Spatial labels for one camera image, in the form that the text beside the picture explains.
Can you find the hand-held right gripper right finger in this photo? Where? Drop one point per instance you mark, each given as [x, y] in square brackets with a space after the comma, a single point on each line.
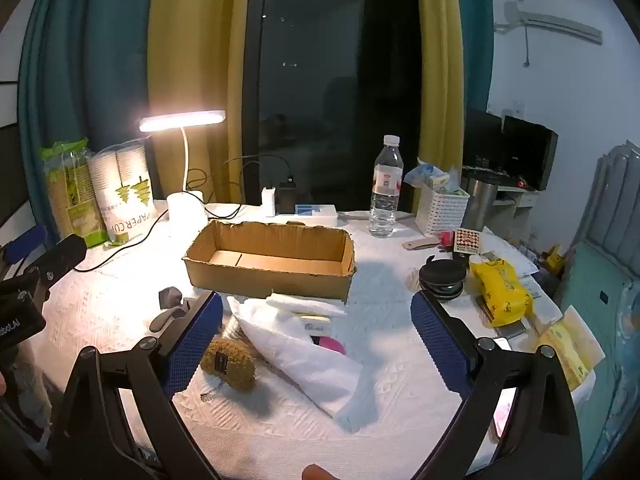
[440, 345]

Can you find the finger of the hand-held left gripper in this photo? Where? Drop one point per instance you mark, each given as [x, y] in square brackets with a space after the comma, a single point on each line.
[62, 255]
[25, 245]

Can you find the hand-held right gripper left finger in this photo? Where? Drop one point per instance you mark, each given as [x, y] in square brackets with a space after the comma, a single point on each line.
[192, 342]

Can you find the brown plush pouch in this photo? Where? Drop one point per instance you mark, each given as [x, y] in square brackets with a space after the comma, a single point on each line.
[235, 360]

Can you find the brown cardboard box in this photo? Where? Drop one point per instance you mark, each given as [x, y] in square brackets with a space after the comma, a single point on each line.
[270, 280]

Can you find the white cloth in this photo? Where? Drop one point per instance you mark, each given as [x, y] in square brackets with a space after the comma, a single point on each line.
[300, 360]

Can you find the pink plush pouch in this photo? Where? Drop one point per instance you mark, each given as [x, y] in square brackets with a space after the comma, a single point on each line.
[329, 345]

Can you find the cartoon printed small box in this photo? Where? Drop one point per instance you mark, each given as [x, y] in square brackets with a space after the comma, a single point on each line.
[570, 350]

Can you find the dark grey soft object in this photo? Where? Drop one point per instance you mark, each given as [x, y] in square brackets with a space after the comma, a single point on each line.
[171, 298]

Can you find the person's right hand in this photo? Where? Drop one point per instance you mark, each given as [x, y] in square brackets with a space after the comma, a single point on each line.
[317, 473]

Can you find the green paper cup pack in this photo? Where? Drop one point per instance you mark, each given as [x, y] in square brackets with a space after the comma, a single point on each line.
[70, 195]

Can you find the yellow tissue pack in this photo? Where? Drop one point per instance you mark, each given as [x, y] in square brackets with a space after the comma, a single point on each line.
[500, 290]

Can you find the white paper cup pack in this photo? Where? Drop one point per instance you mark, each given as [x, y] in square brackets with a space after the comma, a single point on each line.
[125, 195]

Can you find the beige wooden comb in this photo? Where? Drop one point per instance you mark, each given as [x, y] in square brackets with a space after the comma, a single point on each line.
[420, 245]

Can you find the small red object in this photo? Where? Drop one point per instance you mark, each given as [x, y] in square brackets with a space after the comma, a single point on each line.
[446, 240]

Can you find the checkered small box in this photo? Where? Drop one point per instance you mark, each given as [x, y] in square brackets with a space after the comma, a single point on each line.
[466, 241]

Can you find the white paper sheet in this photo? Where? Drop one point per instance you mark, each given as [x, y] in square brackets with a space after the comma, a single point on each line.
[542, 300]

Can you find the white embossed tablecloth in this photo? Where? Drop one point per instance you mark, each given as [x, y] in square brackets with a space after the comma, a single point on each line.
[280, 420]

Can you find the white folded towel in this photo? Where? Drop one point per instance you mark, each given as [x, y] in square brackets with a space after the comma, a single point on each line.
[305, 305]

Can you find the white desk lamp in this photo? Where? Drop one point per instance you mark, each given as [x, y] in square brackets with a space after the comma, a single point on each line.
[187, 210]

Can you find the white plastic basket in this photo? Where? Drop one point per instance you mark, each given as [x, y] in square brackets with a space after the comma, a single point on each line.
[440, 210]

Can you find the small yellow toy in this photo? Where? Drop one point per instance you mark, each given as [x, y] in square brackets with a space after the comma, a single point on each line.
[554, 260]

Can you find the steel tumbler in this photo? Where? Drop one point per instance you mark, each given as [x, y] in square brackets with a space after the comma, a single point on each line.
[480, 205]

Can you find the clear water bottle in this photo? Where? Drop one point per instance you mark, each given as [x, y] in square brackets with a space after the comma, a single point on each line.
[386, 200]

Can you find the white charger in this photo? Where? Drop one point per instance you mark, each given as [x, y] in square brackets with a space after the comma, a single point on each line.
[268, 202]

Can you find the small printed carton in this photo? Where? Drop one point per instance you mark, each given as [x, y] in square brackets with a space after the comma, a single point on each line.
[440, 178]

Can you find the bed with green sheet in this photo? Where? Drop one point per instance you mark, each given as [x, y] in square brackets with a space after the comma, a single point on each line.
[605, 320]

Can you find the black charger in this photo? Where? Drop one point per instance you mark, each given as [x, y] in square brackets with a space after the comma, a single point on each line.
[286, 195]

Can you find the white power strip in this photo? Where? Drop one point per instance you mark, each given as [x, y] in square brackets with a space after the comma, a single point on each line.
[315, 215]

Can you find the teal curtain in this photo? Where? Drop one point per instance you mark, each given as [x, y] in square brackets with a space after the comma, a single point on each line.
[475, 25]
[90, 60]

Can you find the black monitor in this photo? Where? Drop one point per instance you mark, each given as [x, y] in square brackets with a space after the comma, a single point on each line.
[530, 150]

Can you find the grey padded headboard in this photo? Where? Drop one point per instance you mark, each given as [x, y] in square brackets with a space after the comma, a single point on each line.
[610, 200]

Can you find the yellow curtain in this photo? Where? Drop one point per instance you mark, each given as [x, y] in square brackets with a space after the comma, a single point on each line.
[437, 60]
[200, 60]

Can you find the dark glass window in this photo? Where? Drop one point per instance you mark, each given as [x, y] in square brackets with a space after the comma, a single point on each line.
[330, 85]

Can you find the white air conditioner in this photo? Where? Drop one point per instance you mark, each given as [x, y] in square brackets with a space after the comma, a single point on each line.
[550, 22]

